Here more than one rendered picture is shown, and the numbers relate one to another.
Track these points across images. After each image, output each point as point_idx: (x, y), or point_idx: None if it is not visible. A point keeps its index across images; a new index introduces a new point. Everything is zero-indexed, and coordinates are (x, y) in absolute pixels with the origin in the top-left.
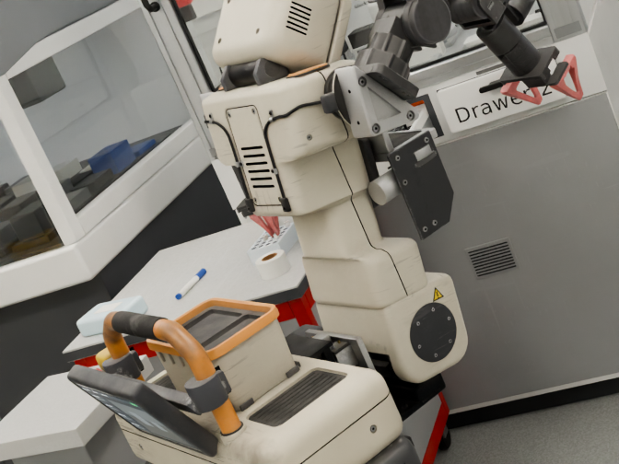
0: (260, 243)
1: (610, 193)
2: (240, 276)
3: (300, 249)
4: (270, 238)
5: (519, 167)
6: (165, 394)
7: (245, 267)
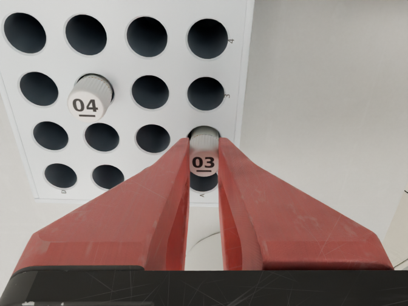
0: (73, 132)
1: None
2: (53, 217)
3: (304, 111)
4: (133, 104)
5: None
6: None
7: (9, 135)
